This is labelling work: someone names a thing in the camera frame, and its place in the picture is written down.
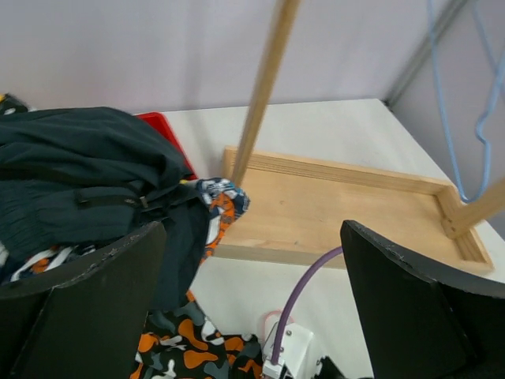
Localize dark navy shorts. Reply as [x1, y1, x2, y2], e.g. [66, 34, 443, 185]
[1, 107, 210, 311]

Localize red plastic bin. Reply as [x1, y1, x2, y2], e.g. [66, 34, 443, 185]
[137, 112, 197, 181]

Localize wooden clothes rack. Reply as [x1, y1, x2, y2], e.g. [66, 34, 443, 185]
[217, 1, 504, 273]

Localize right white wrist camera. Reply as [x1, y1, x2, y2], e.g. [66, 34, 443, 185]
[262, 321, 315, 379]

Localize black orange camouflage shorts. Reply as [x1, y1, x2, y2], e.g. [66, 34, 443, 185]
[130, 292, 263, 379]

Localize pink hanger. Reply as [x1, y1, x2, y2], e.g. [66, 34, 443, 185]
[259, 309, 282, 340]

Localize teal cartoon print shorts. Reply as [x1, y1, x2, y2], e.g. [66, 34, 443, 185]
[1, 178, 249, 284]

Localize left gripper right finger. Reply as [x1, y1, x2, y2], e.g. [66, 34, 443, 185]
[340, 220, 504, 378]

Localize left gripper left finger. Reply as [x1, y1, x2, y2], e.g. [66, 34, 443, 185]
[1, 223, 166, 378]

